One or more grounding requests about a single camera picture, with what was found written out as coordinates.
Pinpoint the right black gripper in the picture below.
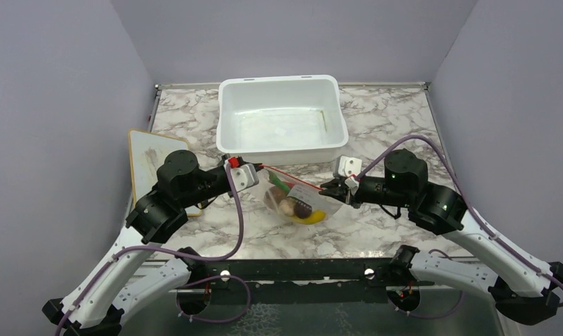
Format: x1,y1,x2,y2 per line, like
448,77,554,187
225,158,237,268
320,176,413,209

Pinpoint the yellow banana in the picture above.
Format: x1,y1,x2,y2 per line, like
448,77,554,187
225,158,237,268
293,210,326,225

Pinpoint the clear zip top bag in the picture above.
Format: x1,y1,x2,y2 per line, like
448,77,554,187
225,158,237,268
253,168,342,224

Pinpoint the brown kiwi fruit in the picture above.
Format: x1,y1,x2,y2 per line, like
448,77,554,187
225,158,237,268
263,186,286,209

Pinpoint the white plastic bin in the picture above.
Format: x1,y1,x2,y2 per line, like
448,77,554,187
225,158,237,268
216,75,349,165

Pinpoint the dark red plum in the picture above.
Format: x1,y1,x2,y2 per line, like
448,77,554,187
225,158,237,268
293,202,312,219

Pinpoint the green chili pepper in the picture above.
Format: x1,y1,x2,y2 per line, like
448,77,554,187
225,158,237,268
268,171,291,195

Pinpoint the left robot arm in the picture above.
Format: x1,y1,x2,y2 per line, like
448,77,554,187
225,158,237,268
42,150,263,335

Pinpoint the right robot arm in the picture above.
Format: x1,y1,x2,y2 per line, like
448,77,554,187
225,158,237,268
321,149,563,326

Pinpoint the white cutting board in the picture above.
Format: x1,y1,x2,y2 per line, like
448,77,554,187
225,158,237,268
128,129,189,207

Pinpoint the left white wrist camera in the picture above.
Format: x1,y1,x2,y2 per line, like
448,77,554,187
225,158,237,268
223,157,261,191

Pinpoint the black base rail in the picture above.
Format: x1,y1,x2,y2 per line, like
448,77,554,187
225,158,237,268
176,258,423,305

